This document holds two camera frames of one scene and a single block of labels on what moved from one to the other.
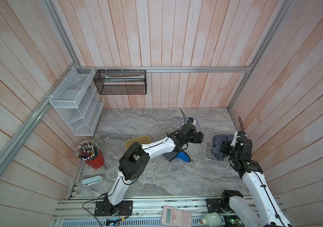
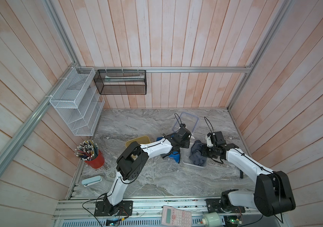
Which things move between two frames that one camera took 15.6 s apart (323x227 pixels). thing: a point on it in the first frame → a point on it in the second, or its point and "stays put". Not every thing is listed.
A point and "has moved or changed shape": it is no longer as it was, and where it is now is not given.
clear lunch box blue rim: x=208 y=135 has moved or changed shape
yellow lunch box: x=143 y=140 stays put
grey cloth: x=217 y=141 has moved or changed shape
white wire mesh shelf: x=77 y=100 stays put
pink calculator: x=175 y=217 stays put
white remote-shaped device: x=87 y=182 stays put
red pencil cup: x=88 y=151 stays put
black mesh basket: x=121 y=82 stays put
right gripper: x=226 y=146 → x=204 y=151
